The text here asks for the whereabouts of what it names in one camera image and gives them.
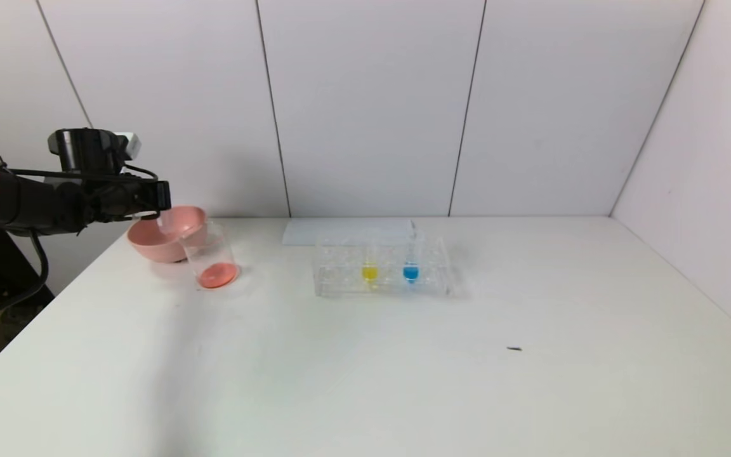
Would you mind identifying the test tube with yellow pigment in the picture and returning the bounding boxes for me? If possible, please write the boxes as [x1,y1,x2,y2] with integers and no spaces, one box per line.
[362,234,380,285]

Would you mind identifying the test tube with red pigment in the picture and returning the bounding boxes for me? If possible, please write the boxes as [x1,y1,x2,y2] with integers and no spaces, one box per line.
[156,209,183,234]

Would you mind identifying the test tube with blue pigment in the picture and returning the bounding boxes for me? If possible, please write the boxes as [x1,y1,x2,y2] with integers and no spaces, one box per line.
[402,228,421,284]

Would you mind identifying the clear acrylic test tube rack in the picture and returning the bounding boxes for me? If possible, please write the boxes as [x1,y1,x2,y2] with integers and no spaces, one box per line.
[313,234,452,298]

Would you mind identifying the clear glass beaker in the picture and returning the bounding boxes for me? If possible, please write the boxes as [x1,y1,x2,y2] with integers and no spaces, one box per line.
[180,221,244,292]

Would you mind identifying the white paper sheet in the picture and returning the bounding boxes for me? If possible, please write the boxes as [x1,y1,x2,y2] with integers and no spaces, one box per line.
[282,220,417,247]

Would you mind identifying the pink plastic bowl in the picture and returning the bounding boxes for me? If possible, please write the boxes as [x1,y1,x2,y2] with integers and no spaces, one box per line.
[128,206,209,263]

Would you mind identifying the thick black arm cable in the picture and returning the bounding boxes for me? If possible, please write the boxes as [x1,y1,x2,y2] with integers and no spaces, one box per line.
[0,232,49,332]

